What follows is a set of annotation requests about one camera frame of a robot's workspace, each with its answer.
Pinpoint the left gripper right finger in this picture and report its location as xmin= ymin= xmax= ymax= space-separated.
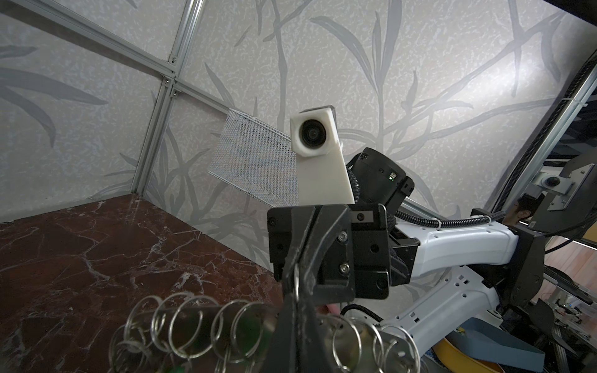
xmin=296 ymin=299 xmax=335 ymax=373

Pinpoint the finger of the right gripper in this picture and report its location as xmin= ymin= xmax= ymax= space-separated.
xmin=300 ymin=205 xmax=355 ymax=306
xmin=279 ymin=205 xmax=322 ymax=298

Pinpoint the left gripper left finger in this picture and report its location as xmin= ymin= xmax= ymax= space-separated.
xmin=263 ymin=294 xmax=298 ymax=373

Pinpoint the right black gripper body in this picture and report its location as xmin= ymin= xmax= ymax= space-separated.
xmin=267 ymin=204 xmax=390 ymax=300

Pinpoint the keyring with coloured key tags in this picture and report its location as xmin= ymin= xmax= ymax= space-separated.
xmin=107 ymin=292 xmax=425 ymax=372

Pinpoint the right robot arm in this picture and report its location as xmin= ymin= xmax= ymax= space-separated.
xmin=267 ymin=148 xmax=546 ymax=352

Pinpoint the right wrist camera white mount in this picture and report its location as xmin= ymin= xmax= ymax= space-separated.
xmin=290 ymin=105 xmax=355 ymax=206

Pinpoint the white wire mesh basket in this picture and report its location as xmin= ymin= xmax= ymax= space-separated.
xmin=208 ymin=109 xmax=299 ymax=208

